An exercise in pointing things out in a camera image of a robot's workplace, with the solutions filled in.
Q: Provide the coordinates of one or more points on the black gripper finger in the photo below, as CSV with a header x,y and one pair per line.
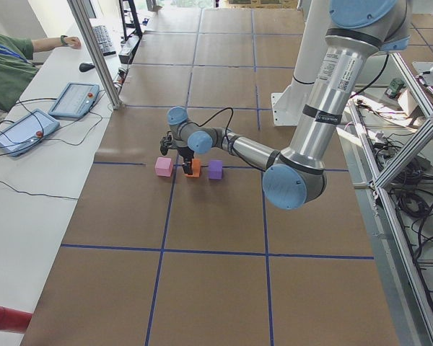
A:
x,y
187,167

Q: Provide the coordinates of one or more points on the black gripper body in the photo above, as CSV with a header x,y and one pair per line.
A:
x,y
185,152

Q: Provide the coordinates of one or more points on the orange foam cube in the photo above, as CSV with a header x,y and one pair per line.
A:
x,y
196,164

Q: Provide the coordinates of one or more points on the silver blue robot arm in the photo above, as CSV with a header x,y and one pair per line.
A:
x,y
295,175

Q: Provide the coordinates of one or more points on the person's hand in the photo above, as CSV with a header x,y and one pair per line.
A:
x,y
73,42

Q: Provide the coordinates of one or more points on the pink foam cube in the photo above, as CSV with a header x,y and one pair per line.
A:
x,y
163,167

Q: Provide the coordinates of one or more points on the purple foam cube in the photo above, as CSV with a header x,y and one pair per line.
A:
x,y
215,169

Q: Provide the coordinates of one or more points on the far blue teach pendant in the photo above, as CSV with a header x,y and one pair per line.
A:
x,y
75,101

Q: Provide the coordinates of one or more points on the blue teach pendant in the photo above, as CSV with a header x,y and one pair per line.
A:
x,y
75,101
27,132

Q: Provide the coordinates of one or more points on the black computer mouse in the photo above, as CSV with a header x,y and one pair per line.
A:
x,y
85,67

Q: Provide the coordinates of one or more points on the black keyboard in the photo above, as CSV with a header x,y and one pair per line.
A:
x,y
103,40

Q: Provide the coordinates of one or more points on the near blue teach pendant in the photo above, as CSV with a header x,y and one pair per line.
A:
x,y
27,132

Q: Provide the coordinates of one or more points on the person in green shirt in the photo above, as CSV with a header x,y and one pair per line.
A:
x,y
17,69

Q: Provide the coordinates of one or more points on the red cylinder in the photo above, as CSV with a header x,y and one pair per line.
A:
x,y
14,321

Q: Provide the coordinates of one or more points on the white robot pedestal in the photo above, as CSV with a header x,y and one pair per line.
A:
x,y
288,105

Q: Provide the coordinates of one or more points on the aluminium frame post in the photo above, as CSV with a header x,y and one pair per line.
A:
x,y
82,20

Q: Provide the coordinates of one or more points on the aluminium frame rack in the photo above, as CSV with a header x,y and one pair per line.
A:
x,y
388,144

